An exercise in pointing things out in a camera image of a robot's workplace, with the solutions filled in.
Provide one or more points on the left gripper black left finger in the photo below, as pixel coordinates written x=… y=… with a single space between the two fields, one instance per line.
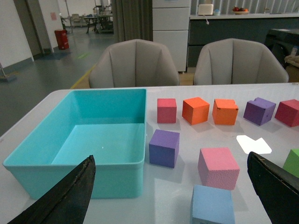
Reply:
x=65 y=203

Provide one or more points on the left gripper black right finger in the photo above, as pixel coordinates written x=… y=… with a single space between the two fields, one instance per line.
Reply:
x=277 y=189

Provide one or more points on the green foam block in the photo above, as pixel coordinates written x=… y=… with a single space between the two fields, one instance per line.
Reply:
x=291 y=163

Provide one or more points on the pink foam block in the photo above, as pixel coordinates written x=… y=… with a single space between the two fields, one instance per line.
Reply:
x=218 y=168

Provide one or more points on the light blue foam block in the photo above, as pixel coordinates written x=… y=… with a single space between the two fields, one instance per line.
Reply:
x=211 y=206

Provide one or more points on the dark red foam block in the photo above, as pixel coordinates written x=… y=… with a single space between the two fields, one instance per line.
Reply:
x=288 y=112

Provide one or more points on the chipped purple foam block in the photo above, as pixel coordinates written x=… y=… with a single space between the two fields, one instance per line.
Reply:
x=259 y=111

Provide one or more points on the teal plastic bin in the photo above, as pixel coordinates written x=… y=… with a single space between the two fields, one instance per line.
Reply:
x=110 y=125

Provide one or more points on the chipped orange foam block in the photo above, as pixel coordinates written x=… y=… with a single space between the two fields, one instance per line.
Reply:
x=224 y=112

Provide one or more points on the magenta foam block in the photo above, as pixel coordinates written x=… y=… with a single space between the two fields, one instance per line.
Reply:
x=166 y=110

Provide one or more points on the right beige chair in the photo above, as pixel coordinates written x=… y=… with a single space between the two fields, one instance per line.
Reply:
x=237 y=61

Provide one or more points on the beige chair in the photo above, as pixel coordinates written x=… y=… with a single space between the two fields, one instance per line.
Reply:
x=237 y=61
x=134 y=63

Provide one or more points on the left beige chair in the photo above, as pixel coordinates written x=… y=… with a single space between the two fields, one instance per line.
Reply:
x=134 y=63

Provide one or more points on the red trash bin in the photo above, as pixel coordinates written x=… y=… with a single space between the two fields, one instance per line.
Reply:
x=62 y=40

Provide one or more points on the dark grey counter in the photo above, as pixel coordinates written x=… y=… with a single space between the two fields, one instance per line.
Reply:
x=279 y=32

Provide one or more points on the fruit bowl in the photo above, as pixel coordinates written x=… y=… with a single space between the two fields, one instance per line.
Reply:
x=240 y=10

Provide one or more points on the grey curtain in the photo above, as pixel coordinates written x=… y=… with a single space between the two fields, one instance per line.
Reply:
x=132 y=19

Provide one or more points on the white toaster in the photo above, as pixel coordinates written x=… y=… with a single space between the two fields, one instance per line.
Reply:
x=205 y=9

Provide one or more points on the white drawer cabinet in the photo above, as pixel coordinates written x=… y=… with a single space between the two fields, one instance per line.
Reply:
x=171 y=28

